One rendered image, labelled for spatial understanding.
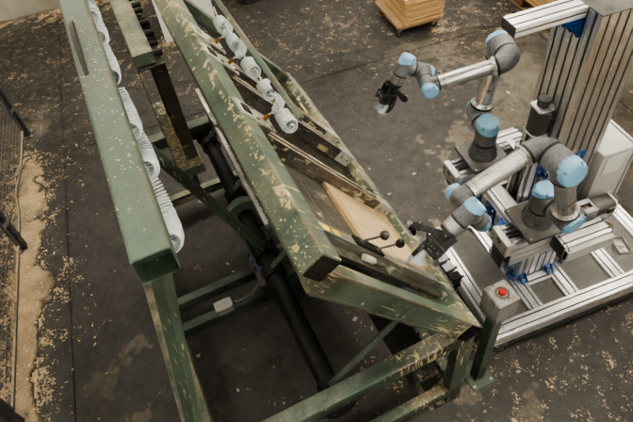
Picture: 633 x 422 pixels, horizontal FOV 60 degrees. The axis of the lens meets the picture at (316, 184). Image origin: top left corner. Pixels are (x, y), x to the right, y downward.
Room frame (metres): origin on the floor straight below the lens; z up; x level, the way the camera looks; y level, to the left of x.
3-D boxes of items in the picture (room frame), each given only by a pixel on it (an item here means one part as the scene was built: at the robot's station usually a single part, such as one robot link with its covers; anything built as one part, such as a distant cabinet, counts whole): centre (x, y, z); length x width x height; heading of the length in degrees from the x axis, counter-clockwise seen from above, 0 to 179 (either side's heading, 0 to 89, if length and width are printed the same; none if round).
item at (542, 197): (1.54, -1.04, 1.20); 0.13 x 0.12 x 0.14; 20
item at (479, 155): (2.03, -0.92, 1.09); 0.15 x 0.15 x 0.10
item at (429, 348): (1.94, 0.36, 0.41); 2.20 x 1.38 x 0.83; 19
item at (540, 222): (1.54, -1.04, 1.09); 0.15 x 0.15 x 0.10
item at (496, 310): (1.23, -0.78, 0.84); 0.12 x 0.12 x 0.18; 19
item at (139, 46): (2.58, 0.81, 1.38); 0.70 x 0.15 x 0.85; 19
